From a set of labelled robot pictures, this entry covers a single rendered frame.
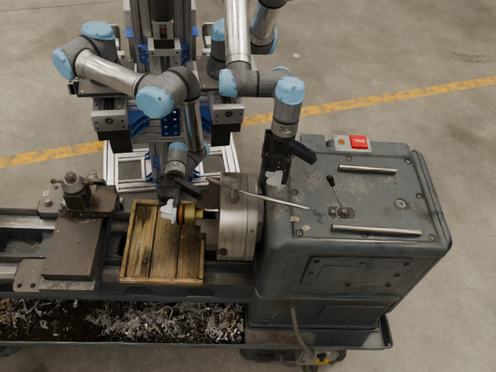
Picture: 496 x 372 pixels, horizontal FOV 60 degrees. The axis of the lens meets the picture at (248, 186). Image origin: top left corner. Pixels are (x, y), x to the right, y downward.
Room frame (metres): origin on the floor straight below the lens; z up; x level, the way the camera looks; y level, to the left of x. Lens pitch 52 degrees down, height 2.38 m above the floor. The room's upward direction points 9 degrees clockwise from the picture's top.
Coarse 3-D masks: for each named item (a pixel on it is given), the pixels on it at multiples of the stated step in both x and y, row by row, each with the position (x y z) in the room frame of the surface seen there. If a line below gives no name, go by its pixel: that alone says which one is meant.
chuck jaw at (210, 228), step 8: (200, 224) 0.79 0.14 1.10; (208, 224) 0.79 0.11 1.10; (216, 224) 0.80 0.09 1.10; (208, 232) 0.76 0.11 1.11; (216, 232) 0.76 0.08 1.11; (208, 240) 0.73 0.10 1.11; (216, 240) 0.73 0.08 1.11; (208, 248) 0.71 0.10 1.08; (216, 248) 0.72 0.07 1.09; (224, 248) 0.71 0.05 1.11
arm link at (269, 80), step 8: (264, 72) 0.99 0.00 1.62; (272, 72) 1.00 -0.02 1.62; (280, 72) 1.01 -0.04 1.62; (288, 72) 1.01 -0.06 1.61; (264, 80) 0.97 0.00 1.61; (272, 80) 0.97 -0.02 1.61; (264, 88) 0.95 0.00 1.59; (272, 88) 0.95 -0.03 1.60; (264, 96) 0.96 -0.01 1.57; (272, 96) 0.95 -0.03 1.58
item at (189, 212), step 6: (180, 204) 0.85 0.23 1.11; (186, 204) 0.85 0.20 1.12; (192, 204) 0.85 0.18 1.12; (180, 210) 0.82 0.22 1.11; (186, 210) 0.82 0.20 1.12; (192, 210) 0.83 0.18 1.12; (198, 210) 0.84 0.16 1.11; (180, 216) 0.81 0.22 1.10; (186, 216) 0.81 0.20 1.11; (192, 216) 0.81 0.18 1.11; (198, 216) 0.82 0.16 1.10; (180, 222) 0.79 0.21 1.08; (186, 222) 0.80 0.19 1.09; (192, 222) 0.80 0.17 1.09
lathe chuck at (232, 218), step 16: (224, 176) 0.92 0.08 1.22; (240, 176) 0.93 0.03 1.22; (224, 192) 0.84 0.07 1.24; (224, 208) 0.79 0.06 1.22; (240, 208) 0.80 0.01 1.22; (224, 224) 0.75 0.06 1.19; (240, 224) 0.75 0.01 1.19; (224, 240) 0.71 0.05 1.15; (240, 240) 0.72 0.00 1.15; (224, 256) 0.70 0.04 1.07; (240, 256) 0.71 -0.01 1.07
